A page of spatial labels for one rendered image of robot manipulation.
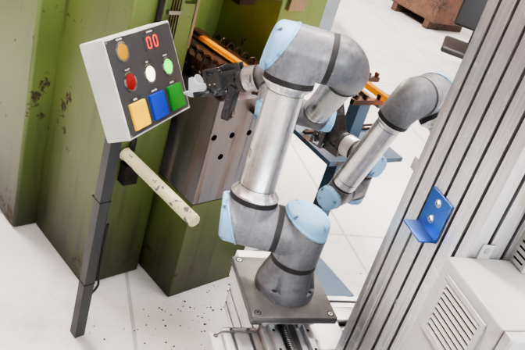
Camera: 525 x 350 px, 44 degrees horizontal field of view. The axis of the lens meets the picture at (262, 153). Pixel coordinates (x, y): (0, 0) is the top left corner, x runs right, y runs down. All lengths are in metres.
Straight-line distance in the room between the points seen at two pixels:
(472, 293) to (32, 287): 1.93
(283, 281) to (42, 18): 1.44
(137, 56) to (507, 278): 1.15
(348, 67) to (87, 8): 1.27
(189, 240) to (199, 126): 0.49
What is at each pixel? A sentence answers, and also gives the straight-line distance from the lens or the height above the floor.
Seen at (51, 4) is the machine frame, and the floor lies 1.02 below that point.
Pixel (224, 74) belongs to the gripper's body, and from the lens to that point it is 1.90.
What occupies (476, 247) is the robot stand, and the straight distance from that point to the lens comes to 1.25.
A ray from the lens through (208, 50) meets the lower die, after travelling 2.52.
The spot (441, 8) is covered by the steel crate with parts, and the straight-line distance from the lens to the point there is 8.64.
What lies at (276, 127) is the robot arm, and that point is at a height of 1.24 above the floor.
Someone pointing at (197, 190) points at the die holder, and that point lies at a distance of 2.47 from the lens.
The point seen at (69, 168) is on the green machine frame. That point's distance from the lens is 2.68.
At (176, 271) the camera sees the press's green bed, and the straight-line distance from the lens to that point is 2.70.
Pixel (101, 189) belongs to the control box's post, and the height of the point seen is 0.65.
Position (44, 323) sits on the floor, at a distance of 2.61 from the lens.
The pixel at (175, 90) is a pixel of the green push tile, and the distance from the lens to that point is 2.01.
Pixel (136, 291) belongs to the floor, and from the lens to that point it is 2.78.
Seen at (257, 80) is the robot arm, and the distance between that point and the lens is 1.84.
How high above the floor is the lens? 1.82
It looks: 27 degrees down
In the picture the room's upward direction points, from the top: 17 degrees clockwise
